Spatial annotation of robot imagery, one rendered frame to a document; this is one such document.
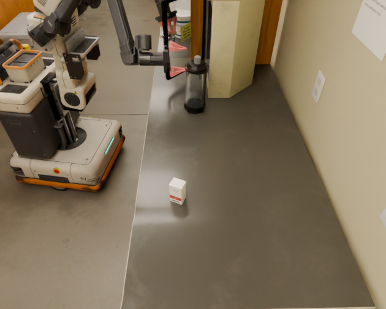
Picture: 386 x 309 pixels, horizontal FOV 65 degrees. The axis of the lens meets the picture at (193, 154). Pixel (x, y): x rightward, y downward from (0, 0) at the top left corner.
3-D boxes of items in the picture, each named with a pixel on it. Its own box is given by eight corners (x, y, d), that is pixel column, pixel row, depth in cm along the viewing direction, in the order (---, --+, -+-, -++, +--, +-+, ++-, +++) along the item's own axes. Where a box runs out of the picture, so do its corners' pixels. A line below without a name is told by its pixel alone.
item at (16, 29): (68, 41, 351) (60, 11, 328) (51, 67, 307) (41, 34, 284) (31, 41, 350) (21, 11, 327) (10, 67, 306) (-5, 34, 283)
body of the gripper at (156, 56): (167, 51, 127) (149, 51, 127) (168, 73, 134) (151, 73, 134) (168, 44, 132) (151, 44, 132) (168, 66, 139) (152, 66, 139)
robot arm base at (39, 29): (39, 24, 158) (27, 33, 150) (48, 15, 154) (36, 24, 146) (52, 38, 162) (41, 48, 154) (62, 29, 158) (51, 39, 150)
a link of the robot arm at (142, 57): (138, 65, 137) (136, 65, 131) (138, 49, 135) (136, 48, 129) (154, 65, 137) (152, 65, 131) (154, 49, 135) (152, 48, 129)
